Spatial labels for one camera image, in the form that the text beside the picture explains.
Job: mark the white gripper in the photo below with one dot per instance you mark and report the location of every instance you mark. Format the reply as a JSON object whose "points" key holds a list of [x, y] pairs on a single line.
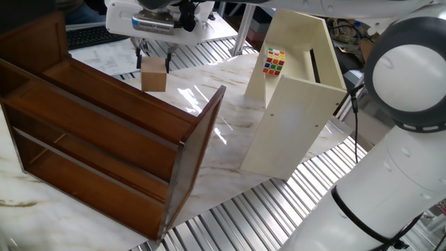
{"points": [[118, 21]]}

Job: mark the light wooden cube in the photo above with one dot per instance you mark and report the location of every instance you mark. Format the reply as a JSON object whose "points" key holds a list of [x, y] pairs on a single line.
{"points": [[153, 75]]}

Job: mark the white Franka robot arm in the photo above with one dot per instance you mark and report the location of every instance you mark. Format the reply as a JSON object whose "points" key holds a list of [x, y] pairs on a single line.
{"points": [[400, 174]]}

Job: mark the brown wooden shelf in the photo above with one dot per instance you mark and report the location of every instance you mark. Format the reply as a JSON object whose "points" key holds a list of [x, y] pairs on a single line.
{"points": [[104, 139]]}

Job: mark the cream wooden shelf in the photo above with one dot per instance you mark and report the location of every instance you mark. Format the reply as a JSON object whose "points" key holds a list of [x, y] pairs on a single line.
{"points": [[292, 132]]}

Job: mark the printed paper sheets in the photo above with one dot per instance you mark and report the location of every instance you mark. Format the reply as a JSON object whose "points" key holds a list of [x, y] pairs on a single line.
{"points": [[104, 59]]}

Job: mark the black keyboard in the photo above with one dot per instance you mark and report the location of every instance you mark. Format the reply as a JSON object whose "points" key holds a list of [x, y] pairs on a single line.
{"points": [[87, 36]]}

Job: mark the person in blue jeans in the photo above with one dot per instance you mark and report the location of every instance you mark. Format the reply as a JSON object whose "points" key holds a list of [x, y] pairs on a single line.
{"points": [[76, 14]]}

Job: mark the marble pattern table sheet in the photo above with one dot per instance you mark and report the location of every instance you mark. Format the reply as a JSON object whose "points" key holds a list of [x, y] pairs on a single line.
{"points": [[237, 115]]}

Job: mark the dark red box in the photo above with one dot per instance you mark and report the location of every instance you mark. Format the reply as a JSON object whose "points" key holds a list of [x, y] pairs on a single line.
{"points": [[259, 33]]}

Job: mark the Rubik's cube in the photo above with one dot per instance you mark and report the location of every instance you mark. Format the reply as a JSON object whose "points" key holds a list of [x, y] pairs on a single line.
{"points": [[274, 61]]}

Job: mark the silver gripper mounted camera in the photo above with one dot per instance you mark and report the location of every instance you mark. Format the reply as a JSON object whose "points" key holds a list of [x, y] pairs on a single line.
{"points": [[153, 24]]}

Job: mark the aluminium frame post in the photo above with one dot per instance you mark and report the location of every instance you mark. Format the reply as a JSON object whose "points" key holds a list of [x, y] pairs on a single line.
{"points": [[244, 31]]}

